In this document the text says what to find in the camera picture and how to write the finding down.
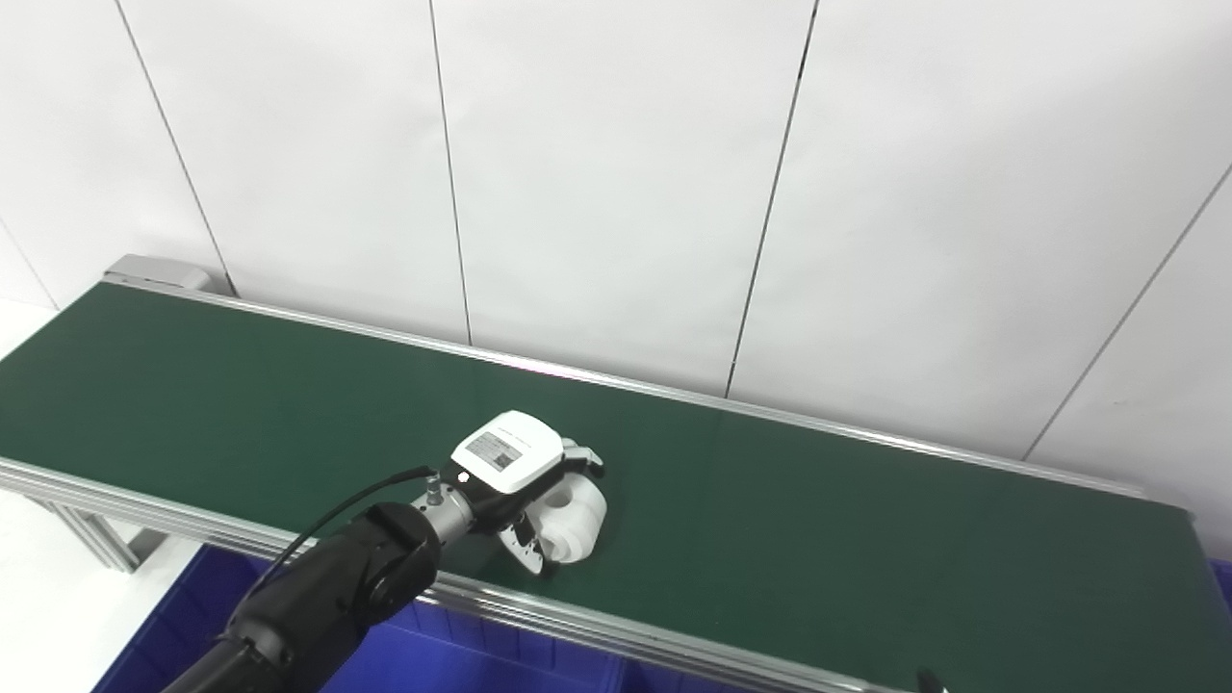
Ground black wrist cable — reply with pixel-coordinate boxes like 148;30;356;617
227;465;436;631

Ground white plastic cylindrical part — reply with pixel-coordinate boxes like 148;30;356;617
532;473;610;565

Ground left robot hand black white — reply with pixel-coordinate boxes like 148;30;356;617
449;410;606;579

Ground green conveyor belt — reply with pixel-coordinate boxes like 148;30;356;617
0;254;1232;693
0;282;1232;693

